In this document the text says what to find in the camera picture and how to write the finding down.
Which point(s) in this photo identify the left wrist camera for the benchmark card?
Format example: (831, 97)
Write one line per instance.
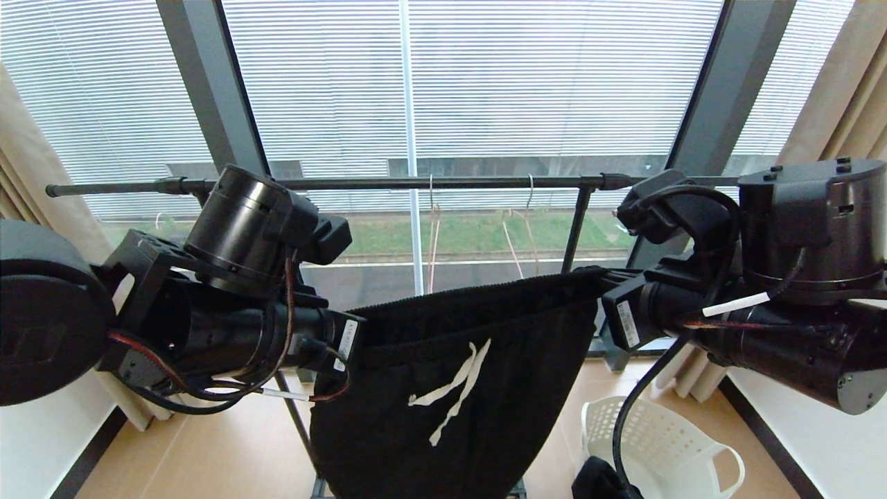
(326, 235)

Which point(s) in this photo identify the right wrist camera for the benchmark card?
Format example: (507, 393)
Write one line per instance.
(651, 215)

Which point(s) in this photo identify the window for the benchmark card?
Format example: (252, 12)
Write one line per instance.
(211, 83)

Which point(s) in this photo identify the black clothes rack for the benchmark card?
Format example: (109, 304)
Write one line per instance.
(381, 184)

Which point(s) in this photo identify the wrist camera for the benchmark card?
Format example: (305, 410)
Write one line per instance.
(651, 215)
(326, 235)

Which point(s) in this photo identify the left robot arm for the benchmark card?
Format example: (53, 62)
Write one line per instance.
(235, 229)

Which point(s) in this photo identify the white laundry basket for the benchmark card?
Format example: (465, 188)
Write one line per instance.
(665, 436)

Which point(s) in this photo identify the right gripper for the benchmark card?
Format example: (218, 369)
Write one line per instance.
(762, 346)

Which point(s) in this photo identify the pink clothes hanger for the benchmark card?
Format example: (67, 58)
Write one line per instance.
(511, 242)
(432, 242)

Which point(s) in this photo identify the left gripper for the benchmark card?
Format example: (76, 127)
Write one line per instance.
(229, 333)

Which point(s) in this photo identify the beige curtain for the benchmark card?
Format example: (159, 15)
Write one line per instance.
(845, 90)
(28, 159)

